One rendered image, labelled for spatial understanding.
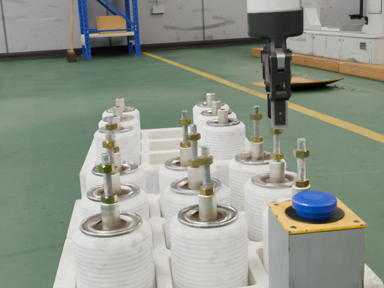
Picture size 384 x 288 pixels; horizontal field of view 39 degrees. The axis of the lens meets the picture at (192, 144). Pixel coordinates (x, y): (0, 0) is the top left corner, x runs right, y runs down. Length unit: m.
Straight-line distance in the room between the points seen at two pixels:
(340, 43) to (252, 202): 3.45
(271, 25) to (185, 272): 0.33
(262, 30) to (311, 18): 4.28
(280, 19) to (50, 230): 0.84
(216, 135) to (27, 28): 5.73
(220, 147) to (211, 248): 0.55
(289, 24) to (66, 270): 0.43
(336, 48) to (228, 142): 3.12
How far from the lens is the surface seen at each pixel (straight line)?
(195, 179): 0.77
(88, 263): 0.65
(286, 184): 0.77
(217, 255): 0.65
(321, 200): 0.50
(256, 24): 0.74
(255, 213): 0.78
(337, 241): 0.49
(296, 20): 0.74
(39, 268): 1.18
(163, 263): 0.73
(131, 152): 1.17
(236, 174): 0.89
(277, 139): 0.78
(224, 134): 1.16
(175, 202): 0.75
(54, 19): 6.80
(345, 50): 4.12
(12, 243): 1.32
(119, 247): 0.63
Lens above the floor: 0.50
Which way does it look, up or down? 14 degrees down
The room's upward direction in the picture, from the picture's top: 3 degrees counter-clockwise
